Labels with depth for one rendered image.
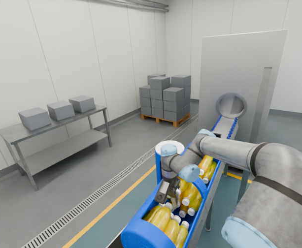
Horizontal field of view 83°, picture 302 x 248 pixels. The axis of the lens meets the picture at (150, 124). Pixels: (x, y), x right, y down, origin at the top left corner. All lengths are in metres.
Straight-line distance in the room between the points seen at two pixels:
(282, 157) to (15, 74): 3.67
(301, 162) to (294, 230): 0.11
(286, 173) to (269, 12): 5.28
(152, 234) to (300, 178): 0.60
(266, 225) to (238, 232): 0.05
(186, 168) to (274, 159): 0.35
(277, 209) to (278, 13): 5.31
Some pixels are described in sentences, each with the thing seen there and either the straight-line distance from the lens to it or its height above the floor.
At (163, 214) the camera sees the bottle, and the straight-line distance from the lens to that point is 0.92.
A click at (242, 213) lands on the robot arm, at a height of 1.64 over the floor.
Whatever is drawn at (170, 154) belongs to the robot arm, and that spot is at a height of 1.50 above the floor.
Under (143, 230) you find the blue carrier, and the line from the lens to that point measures 0.84.
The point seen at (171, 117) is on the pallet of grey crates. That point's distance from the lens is 4.42.
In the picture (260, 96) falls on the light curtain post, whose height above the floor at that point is 1.46.
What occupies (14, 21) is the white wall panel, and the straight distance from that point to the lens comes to 3.82.
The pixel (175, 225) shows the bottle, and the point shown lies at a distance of 0.95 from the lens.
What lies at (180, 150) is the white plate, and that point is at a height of 1.04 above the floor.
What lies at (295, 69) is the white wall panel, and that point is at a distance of 5.54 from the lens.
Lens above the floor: 1.93
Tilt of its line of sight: 24 degrees down
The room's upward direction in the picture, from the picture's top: 4 degrees counter-clockwise
